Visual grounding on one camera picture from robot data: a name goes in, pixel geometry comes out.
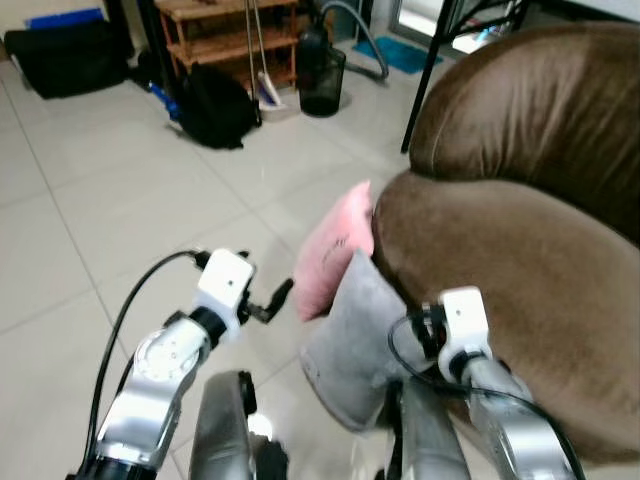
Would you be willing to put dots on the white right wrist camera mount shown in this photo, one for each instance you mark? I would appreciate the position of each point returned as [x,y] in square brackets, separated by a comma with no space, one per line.
[465,318]

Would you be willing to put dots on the blue flat box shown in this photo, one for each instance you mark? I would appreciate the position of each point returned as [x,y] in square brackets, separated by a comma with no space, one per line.
[65,18]

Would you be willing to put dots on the black waste bin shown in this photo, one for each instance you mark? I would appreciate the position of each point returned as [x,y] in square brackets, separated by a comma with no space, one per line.
[321,80]

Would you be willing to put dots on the teal floor mat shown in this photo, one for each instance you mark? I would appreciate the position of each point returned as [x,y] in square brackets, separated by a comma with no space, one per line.
[398,55]

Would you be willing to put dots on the brown suede sofa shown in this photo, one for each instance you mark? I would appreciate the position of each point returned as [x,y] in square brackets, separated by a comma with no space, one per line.
[520,240]

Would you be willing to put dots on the black backpack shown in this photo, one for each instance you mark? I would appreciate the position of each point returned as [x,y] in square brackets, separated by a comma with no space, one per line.
[218,108]

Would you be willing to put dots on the mop with thin pole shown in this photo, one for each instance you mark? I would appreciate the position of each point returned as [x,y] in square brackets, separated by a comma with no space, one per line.
[270,92]

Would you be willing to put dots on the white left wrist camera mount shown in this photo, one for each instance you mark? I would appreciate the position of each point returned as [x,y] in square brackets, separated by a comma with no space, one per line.
[224,280]

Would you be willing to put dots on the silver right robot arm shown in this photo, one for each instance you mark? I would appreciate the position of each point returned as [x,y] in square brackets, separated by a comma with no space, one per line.
[512,432]

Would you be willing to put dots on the pink pillow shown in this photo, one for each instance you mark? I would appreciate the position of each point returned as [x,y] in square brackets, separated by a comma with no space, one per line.
[335,255]

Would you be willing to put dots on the black metal stand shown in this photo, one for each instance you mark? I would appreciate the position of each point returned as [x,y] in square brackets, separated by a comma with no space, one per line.
[428,75]

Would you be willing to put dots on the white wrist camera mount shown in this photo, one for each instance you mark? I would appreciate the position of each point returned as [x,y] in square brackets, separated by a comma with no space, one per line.
[465,318]
[224,280]

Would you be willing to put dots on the black duffel bag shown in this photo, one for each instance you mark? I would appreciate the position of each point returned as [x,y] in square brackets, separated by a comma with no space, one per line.
[68,58]

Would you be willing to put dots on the grey left robot leg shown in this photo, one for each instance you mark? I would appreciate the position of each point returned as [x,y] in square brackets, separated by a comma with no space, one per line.
[225,430]

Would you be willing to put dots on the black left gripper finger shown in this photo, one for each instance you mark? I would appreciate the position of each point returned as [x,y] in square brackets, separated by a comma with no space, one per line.
[281,296]

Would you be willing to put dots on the wooden shelf rack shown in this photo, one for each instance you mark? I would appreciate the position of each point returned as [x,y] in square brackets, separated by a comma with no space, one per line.
[215,45]

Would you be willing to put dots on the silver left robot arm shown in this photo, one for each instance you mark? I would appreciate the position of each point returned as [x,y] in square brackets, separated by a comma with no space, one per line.
[150,390]

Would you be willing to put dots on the grey pillow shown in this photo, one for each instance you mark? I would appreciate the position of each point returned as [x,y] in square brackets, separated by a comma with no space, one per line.
[355,345]

